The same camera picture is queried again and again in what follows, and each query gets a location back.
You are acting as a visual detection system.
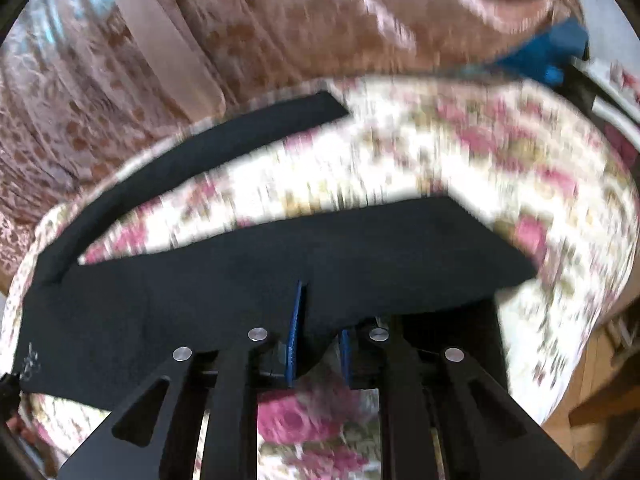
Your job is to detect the black embroidered pants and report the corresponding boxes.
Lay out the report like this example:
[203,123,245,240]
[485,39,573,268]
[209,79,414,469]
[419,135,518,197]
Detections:
[14,91,536,410]

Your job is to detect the floral quilt bedspread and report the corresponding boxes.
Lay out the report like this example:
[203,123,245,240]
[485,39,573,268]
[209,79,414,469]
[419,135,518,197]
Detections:
[0,74,640,480]

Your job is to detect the blue cloth behind bed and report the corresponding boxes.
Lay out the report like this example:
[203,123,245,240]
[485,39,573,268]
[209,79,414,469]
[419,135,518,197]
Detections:
[496,18,589,88]

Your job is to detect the pink brown floral curtain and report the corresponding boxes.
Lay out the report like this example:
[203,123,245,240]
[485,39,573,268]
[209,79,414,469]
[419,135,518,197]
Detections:
[1,0,584,283]

